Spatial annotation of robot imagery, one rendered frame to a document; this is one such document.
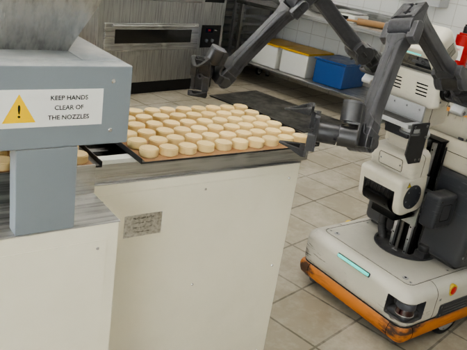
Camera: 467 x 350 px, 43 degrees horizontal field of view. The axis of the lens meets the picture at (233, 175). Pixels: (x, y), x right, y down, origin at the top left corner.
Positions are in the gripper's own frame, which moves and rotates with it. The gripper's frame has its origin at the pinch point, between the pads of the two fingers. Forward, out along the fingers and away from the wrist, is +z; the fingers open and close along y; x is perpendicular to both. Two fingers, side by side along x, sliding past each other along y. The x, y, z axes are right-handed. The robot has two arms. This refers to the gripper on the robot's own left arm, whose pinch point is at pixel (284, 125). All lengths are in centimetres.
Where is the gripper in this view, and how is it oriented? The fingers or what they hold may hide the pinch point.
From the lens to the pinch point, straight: 163.7
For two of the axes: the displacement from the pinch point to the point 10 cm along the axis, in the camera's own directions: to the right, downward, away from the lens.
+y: -1.3, 9.2, 3.7
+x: 1.8, -3.5, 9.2
